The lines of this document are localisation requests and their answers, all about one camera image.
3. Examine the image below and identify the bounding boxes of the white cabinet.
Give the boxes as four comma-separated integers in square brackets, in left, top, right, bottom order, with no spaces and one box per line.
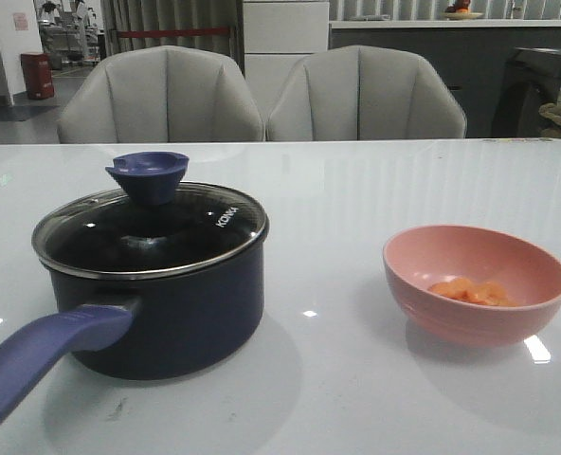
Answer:
[243,1,329,117]

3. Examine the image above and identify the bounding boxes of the left grey upholstered chair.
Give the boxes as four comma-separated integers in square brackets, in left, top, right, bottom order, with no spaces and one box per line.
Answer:
[57,45,264,144]

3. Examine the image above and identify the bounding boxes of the fruit plate on counter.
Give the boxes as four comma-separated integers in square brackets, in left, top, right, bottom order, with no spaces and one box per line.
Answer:
[442,0,483,20]

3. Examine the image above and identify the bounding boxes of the grey counter with white top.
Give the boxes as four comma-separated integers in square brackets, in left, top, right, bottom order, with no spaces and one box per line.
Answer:
[329,19,561,137]

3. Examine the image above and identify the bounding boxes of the dark blue saucepan purple handle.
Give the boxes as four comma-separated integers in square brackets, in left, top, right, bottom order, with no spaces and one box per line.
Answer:
[0,238,265,424]

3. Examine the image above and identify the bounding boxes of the orange ham slices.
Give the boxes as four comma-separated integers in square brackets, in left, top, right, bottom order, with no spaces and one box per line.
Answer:
[428,277,517,307]

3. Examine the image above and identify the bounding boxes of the right grey upholstered chair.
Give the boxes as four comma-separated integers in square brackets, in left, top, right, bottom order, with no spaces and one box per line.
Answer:
[265,45,467,141]

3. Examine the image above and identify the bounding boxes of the grey upholstered chair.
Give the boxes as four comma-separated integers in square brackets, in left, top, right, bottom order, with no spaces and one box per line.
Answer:
[265,45,467,141]
[57,45,264,144]

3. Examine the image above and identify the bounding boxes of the pink plastic bowl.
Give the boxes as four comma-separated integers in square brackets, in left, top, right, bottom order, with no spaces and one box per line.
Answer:
[383,225,561,347]

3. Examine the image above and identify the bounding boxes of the glass lid with purple knob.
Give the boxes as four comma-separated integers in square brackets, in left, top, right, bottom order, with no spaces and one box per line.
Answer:
[32,152,269,281]

